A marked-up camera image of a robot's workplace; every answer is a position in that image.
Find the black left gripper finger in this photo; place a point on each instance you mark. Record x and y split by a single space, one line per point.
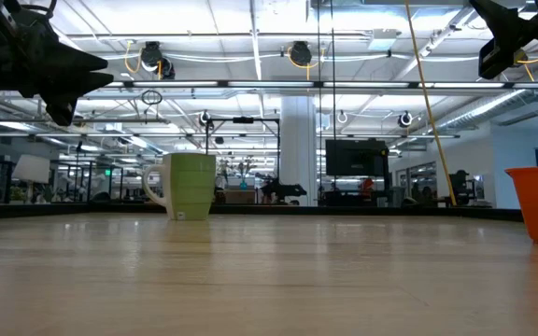
77 84
73 60

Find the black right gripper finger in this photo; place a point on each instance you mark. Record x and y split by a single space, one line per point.
507 23

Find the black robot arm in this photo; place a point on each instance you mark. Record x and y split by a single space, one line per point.
283 190

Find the white box lampshade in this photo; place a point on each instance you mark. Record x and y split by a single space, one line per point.
31 168

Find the green ceramic mug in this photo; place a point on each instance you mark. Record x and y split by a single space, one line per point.
189 186

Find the person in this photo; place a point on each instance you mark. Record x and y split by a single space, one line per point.
461 186

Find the orange plastic basket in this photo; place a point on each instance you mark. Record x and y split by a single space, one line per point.
526 196

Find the long ceiling light strip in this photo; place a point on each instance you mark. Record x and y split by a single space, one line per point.
269 84

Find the teal flower vase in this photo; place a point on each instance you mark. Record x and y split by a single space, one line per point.
243 185

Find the orange red object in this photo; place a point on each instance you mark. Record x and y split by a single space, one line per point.
367 186

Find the white building column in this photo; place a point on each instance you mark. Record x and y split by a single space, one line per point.
299 149

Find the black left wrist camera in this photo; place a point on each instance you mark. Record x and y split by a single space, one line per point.
61 112

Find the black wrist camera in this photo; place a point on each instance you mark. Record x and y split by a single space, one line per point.
61 112
498 60

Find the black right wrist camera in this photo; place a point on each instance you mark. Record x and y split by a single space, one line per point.
498 60

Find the silver ventilation duct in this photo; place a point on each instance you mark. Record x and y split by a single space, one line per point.
484 105

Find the black aluminium frame with camera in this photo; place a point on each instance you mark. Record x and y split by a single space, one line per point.
243 120

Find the black wall monitor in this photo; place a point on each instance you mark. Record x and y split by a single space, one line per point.
355 158

